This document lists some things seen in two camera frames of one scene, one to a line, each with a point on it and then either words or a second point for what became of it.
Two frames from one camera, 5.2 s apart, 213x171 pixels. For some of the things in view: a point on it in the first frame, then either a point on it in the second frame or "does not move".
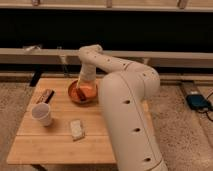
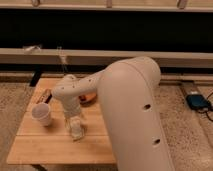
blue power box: (198, 102) does not move
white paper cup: (41, 112) does not move
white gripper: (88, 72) → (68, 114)
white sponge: (76, 128) does not move
